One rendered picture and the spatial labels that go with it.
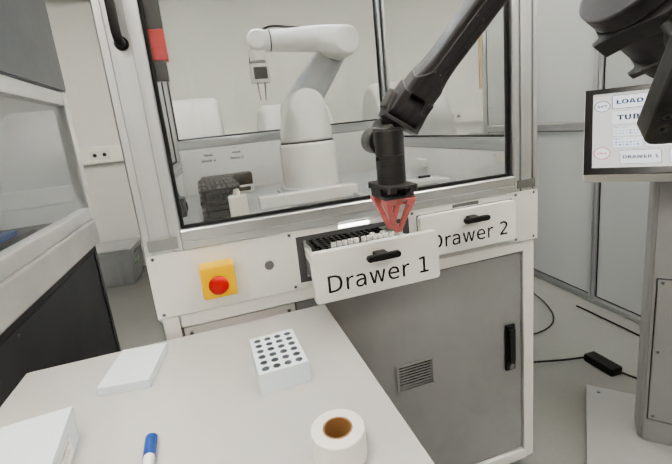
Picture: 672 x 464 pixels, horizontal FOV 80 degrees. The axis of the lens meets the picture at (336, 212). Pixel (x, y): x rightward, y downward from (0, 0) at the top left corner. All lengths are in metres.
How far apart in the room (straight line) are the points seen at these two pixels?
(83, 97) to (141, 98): 3.44
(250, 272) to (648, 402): 1.38
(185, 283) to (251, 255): 0.15
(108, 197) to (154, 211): 3.42
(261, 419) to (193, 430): 0.10
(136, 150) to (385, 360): 0.80
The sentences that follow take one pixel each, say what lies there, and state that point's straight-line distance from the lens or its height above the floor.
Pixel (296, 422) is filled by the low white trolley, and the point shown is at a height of 0.76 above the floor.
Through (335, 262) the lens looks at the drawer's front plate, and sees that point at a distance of 0.83.
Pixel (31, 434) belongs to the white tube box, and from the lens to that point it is 0.74.
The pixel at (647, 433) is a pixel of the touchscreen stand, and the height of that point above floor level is 0.07.
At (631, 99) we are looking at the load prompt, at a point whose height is 1.16.
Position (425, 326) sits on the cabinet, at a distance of 1.17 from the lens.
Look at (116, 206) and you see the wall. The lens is 4.32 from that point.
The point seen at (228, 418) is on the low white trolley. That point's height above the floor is 0.76.
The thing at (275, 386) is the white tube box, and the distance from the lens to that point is 0.72.
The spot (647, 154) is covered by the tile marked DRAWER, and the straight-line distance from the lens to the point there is 1.41.
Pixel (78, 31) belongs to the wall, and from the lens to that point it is 4.41.
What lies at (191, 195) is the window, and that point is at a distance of 0.92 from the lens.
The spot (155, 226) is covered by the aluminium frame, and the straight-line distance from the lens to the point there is 0.92.
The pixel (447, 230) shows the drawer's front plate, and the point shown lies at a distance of 1.07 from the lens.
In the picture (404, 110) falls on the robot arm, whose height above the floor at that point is 1.19.
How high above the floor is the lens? 1.18
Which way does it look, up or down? 12 degrees down
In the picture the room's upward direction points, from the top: 6 degrees counter-clockwise
